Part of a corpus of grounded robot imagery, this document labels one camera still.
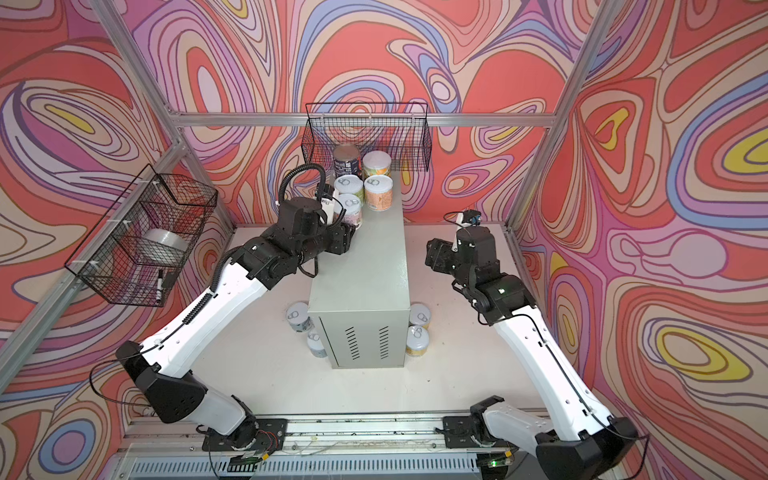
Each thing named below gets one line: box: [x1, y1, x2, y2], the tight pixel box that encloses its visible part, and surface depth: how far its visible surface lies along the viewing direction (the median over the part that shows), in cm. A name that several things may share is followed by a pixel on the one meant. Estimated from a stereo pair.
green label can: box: [334, 174, 365, 201], surface depth 75 cm
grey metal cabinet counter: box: [308, 170, 411, 369], surface depth 71 cm
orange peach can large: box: [362, 150, 392, 178], surface depth 78 cm
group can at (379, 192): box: [364, 174, 394, 212], surface depth 76 cm
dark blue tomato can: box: [333, 144, 360, 178], surface depth 77 cm
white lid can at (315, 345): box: [307, 331, 328, 358], surface depth 86 cm
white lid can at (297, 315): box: [286, 302, 312, 333], surface depth 90 cm
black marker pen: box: [156, 269, 164, 302], surface depth 73 cm
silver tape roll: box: [143, 228, 189, 252], surface depth 75 cm
